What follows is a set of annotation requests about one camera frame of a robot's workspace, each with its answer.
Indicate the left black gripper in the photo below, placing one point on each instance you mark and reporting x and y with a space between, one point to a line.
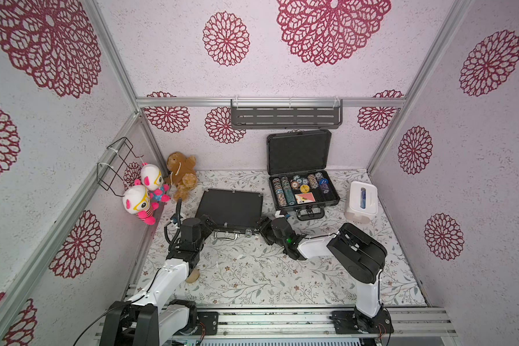
206 220

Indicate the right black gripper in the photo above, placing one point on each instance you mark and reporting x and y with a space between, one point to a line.
265 225

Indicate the black textured poker case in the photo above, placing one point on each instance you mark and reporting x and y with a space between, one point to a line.
231 211

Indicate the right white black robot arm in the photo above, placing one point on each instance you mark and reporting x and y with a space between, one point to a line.
360 255

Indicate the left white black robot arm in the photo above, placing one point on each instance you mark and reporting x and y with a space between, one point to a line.
147 318

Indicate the floral table mat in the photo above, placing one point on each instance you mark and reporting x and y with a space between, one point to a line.
246 271

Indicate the brown teddy bear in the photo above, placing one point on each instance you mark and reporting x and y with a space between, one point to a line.
182 175

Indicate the lower white pink plush doll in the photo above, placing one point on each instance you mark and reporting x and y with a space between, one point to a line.
136 201

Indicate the white pink plush doll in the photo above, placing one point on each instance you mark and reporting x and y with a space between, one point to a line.
152 179
136 201

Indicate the upper white pink plush doll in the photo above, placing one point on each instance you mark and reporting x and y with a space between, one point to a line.
152 179

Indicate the white tissue box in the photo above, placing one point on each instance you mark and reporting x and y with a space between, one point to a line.
362 204

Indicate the black wire basket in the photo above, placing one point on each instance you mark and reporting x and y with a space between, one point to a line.
110 174

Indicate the grey wall shelf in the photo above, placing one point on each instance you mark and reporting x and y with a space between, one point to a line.
266 117

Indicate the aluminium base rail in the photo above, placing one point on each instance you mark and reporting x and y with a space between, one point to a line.
323 322

